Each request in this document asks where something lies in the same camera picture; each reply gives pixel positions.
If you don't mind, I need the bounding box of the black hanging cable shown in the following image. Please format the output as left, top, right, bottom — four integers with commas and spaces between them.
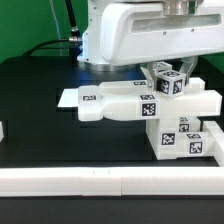
64, 0, 80, 38

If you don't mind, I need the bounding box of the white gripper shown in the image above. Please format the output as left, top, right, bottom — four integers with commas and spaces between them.
100, 0, 224, 91

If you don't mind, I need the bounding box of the white marker base plate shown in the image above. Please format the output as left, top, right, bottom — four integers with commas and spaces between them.
58, 88, 78, 108

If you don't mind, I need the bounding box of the white left rail stub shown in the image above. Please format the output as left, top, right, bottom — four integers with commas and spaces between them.
0, 121, 4, 143

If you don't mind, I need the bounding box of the white front rail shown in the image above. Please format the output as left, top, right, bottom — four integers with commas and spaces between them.
0, 167, 224, 197

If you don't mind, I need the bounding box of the white chair back frame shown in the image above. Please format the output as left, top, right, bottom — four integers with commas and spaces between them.
78, 80, 222, 121

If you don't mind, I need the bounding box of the white rail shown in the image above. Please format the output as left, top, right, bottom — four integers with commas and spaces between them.
0, 167, 224, 197
203, 121, 224, 167

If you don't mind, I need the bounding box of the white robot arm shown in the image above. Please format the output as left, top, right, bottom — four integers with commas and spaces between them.
78, 0, 224, 75

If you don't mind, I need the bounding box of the white chair seat part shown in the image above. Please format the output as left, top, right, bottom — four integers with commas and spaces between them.
146, 117, 189, 160

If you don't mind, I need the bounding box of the black cable on table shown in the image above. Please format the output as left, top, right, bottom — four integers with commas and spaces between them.
22, 37, 83, 57

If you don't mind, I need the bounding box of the white right rail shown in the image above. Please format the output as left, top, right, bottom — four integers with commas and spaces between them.
203, 121, 224, 167

